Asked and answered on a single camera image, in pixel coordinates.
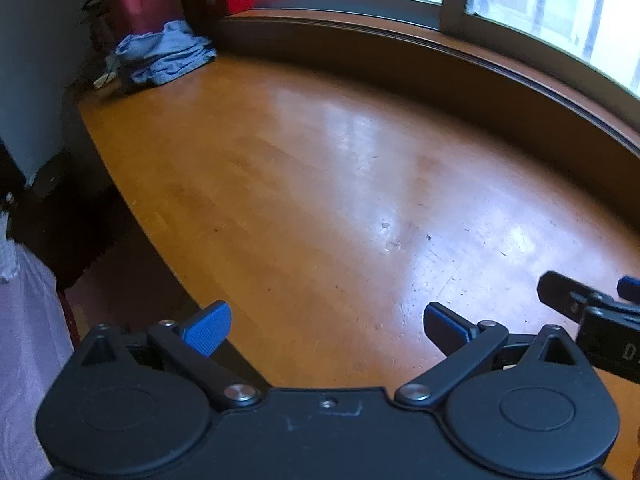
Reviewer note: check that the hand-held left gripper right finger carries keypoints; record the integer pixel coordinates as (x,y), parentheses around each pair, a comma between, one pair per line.
(442,322)

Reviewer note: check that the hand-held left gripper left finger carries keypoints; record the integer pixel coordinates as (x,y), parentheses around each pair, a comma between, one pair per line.
(207,327)

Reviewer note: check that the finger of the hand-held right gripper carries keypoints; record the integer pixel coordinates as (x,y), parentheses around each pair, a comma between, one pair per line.
(560,290)
(631,290)

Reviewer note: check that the pile of light blue clothes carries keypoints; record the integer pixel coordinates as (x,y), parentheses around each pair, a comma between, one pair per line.
(160,55)

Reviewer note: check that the purple bed sheet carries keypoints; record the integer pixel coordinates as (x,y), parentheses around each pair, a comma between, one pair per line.
(25,360)

